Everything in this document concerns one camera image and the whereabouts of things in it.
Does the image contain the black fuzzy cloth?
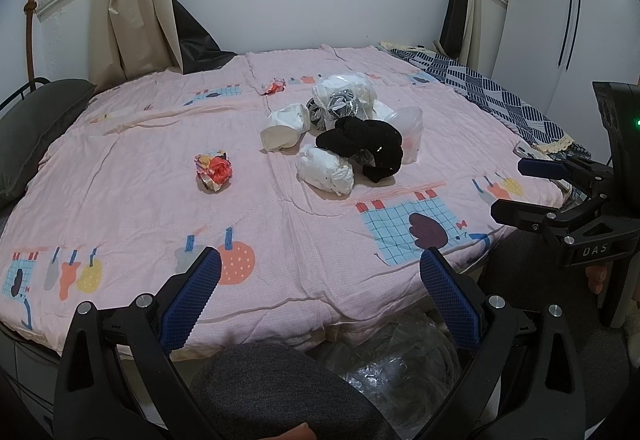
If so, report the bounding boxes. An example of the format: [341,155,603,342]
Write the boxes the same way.
[316,116,404,183]

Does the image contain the silver foil plastic bag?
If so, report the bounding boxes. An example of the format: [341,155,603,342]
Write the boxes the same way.
[307,73,378,131]

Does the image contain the white tissue wad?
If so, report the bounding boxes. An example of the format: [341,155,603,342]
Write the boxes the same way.
[296,145,355,196]

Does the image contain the red wrapper ball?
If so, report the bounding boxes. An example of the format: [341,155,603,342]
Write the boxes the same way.
[194,150,233,193]

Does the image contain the white paper bag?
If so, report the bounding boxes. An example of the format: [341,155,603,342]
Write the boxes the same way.
[260,103,311,152]

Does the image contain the clear plastic trash bag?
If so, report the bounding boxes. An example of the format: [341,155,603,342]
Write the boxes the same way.
[317,309,461,439]

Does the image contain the right hand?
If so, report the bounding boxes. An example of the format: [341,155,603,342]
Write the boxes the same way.
[586,266,608,295]

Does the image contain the blue white checkered blanket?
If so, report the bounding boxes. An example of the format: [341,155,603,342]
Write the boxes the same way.
[378,42,591,160]

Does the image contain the translucent plastic cup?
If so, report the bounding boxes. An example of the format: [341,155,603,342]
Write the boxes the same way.
[383,106,423,165]

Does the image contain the white wardrobe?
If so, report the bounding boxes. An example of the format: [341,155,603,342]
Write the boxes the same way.
[492,0,639,162]

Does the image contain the pink patterned bed quilt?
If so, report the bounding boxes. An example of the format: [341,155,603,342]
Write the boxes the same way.
[1,47,565,359]

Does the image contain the small red wrapper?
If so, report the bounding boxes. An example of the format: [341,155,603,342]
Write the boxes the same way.
[262,78,286,96]

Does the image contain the black bag by curtain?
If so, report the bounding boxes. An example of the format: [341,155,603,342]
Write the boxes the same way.
[171,0,235,74]

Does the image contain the beige curtain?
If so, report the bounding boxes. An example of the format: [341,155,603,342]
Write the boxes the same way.
[89,0,183,90]

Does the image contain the brown wooden stick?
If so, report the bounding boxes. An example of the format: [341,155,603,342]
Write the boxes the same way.
[24,0,37,91]

